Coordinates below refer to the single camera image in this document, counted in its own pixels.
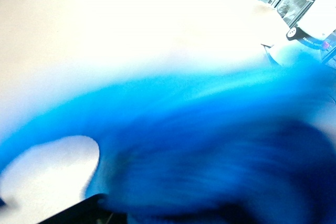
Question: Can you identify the blue microfibre towel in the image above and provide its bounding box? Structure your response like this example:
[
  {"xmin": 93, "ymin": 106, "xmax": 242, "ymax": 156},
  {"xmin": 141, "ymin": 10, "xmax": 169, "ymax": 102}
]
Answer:
[{"xmin": 0, "ymin": 61, "xmax": 336, "ymax": 224}]

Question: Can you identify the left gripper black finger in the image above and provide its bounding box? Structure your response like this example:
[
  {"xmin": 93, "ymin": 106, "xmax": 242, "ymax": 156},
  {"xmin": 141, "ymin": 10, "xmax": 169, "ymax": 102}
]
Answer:
[{"xmin": 43, "ymin": 193, "xmax": 129, "ymax": 224}]

